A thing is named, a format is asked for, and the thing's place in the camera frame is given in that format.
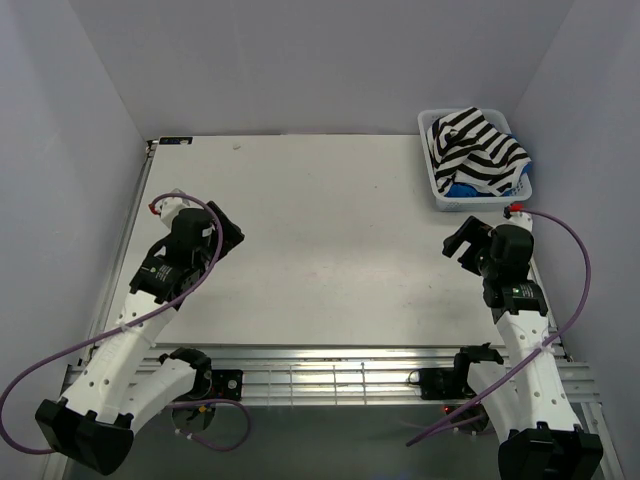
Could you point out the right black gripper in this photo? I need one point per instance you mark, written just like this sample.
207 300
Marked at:
472 231

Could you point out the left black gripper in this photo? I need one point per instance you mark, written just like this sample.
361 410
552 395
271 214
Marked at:
230 233

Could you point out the black white striped tank top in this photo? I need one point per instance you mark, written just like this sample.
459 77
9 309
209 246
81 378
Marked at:
472 150

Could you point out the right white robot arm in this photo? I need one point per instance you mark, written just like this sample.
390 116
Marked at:
540 436

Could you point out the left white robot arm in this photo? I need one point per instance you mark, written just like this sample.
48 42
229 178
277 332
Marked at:
96 419

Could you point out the blue tank top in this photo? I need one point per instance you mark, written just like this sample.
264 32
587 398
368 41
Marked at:
462 190

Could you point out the small label sticker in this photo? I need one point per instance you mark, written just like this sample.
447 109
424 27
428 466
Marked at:
173 140

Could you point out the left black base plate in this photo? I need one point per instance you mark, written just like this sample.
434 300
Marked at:
224 384

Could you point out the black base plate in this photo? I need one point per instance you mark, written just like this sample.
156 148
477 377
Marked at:
440 384
224 384

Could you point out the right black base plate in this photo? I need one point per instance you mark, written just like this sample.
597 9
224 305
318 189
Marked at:
440 384

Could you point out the aluminium frame rails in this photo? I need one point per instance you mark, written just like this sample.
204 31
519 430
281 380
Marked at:
339 289

